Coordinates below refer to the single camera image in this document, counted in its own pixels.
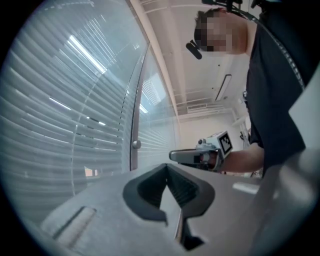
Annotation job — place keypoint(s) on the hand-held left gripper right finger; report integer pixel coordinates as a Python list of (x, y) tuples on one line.
[(225, 200)]

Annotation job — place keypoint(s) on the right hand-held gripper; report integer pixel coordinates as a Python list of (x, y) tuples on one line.
[(222, 143)]

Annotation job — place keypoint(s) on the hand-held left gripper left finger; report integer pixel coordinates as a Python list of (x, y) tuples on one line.
[(105, 225)]

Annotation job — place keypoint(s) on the white window blinds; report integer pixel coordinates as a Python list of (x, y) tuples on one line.
[(157, 130), (62, 100)]

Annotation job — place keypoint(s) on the person's right forearm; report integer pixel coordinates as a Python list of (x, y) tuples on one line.
[(246, 160)]

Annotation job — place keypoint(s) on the round silver window knob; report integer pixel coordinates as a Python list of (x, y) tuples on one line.
[(136, 144)]

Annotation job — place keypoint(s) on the white ceiling air vent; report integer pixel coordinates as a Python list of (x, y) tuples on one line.
[(197, 107)]

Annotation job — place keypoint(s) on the long ceiling light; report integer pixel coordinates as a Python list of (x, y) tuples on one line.
[(223, 87)]

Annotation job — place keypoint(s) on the person's black shirt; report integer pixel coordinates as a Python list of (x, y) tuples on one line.
[(272, 100)]

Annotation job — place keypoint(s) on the black headset microphone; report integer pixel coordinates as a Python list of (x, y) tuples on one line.
[(194, 49)]

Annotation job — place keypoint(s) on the person's head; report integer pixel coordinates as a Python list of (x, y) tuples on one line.
[(220, 30)]

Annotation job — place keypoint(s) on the grey window frame post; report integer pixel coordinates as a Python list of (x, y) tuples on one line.
[(136, 120)]

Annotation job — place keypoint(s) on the black head-worn camera rig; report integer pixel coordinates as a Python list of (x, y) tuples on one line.
[(230, 5)]

